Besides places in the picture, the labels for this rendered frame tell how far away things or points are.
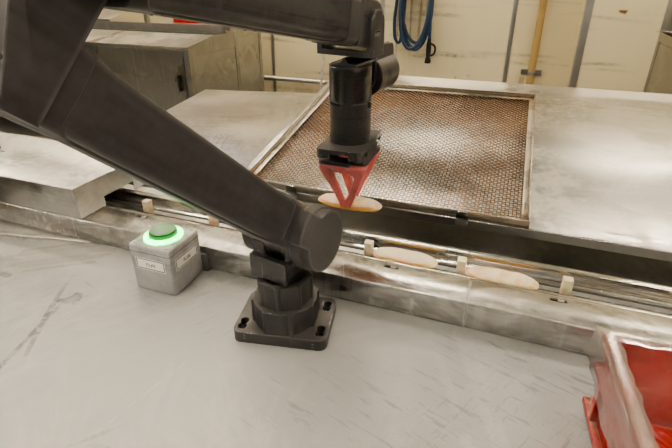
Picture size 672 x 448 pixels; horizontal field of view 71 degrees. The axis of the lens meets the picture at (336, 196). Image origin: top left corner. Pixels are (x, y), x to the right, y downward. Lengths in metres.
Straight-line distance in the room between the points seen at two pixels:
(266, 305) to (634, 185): 0.65
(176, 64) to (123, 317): 2.81
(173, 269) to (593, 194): 0.68
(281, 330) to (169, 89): 3.00
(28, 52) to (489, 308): 0.54
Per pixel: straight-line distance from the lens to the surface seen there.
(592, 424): 0.58
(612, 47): 4.08
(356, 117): 0.63
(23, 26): 0.30
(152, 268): 0.72
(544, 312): 0.65
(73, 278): 0.83
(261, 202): 0.48
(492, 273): 0.70
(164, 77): 3.51
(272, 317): 0.59
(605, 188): 0.92
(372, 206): 0.69
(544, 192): 0.87
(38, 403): 0.64
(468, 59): 4.37
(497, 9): 4.31
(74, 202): 0.90
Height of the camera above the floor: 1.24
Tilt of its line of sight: 25 degrees down
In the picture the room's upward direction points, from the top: straight up
